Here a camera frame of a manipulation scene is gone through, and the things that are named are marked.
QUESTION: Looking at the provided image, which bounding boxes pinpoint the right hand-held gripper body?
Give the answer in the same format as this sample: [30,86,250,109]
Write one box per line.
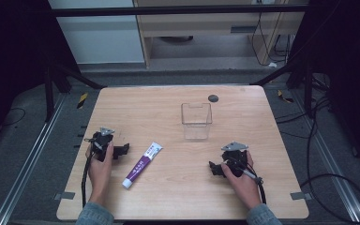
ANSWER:
[220,141,250,179]

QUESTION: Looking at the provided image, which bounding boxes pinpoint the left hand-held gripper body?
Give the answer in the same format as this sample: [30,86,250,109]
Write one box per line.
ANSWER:
[88,127,116,162]

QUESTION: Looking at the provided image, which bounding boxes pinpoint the purple and white toothpaste tube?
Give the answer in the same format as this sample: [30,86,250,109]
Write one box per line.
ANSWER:
[121,141,164,190]

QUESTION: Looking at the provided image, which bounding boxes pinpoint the clear plastic container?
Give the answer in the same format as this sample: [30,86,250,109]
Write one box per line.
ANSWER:
[180,102,214,141]

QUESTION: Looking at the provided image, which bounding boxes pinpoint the person's left hand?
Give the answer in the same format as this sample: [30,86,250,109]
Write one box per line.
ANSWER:
[85,142,115,206]

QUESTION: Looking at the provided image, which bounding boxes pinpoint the person's right hand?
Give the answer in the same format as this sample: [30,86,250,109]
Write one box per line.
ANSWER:
[219,150,263,211]

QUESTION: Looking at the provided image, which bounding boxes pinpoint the yellow and black tape strip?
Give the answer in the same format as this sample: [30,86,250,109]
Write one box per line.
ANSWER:
[277,89,295,104]
[76,92,89,110]

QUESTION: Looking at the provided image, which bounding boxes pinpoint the black metal stand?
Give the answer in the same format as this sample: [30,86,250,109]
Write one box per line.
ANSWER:
[42,60,107,124]
[248,57,316,120]

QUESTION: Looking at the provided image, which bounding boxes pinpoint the white cabinet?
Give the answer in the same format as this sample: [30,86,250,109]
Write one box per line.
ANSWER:
[48,0,145,66]

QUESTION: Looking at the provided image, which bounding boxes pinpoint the dark curtain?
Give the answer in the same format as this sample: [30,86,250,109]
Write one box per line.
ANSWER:
[289,0,360,176]
[0,0,83,158]

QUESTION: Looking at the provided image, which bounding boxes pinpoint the light wooden desk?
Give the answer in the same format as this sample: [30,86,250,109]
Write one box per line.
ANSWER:
[132,0,309,68]

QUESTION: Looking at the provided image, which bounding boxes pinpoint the left hand-held gripper black cable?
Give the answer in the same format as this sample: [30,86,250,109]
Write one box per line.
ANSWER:
[81,137,104,208]

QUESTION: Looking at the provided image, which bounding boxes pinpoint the hand-held gripper black cable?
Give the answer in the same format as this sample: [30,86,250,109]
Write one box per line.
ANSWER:
[223,157,268,206]
[81,137,104,208]

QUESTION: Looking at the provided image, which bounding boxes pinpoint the right hand-held gripper black cable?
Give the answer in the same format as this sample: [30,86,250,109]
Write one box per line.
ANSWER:
[223,157,268,206]

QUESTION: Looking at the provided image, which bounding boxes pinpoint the grey table bracket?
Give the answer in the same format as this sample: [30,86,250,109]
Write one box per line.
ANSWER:
[53,191,76,202]
[290,191,313,202]

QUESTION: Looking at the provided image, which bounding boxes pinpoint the aluminium floor rail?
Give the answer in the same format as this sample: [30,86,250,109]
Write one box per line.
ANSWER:
[292,89,360,224]
[0,93,68,225]

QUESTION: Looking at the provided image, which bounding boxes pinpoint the long black floor cable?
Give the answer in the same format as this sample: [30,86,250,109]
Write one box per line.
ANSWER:
[274,73,360,225]

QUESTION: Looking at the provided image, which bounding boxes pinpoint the thin black floor cable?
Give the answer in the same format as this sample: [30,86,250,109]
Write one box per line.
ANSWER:
[0,107,27,129]

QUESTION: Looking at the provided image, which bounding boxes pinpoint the black hanging cables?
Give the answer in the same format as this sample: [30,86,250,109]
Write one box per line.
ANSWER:
[250,11,291,68]

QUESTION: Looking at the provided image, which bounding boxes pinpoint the black horizontal frame bar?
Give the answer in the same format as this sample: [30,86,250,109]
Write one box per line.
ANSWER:
[47,4,311,18]

